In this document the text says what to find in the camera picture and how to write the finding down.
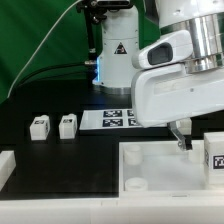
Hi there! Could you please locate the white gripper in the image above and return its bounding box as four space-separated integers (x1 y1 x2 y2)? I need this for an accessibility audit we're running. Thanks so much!
131 30 224 151

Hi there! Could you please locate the white square tabletop tray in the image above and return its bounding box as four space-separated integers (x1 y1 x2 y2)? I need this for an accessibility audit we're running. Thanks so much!
119 140 224 199

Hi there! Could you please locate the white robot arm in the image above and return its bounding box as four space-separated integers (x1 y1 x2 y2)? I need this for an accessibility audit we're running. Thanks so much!
93 0 224 150

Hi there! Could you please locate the white marker sheet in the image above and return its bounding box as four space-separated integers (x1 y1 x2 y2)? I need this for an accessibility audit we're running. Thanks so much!
78 108 168 132

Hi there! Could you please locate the white left obstacle block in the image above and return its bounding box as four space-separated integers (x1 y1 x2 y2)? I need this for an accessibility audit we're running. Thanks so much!
0 151 16 191

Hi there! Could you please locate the white front rail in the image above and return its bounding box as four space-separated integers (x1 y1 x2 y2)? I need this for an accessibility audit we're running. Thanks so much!
0 197 224 224

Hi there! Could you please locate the black cable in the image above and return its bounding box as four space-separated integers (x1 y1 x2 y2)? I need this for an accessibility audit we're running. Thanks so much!
13 61 96 91

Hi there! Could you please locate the white cable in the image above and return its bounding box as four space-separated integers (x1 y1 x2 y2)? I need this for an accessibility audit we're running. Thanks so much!
6 0 83 99

